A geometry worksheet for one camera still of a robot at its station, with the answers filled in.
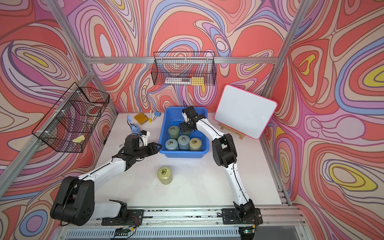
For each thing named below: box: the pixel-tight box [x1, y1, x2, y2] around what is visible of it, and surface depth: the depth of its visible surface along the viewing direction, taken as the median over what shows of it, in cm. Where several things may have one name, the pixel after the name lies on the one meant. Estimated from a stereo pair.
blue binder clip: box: [152, 111, 162, 122], surface depth 121 cm
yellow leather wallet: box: [134, 112, 150, 125], surface depth 117 cm
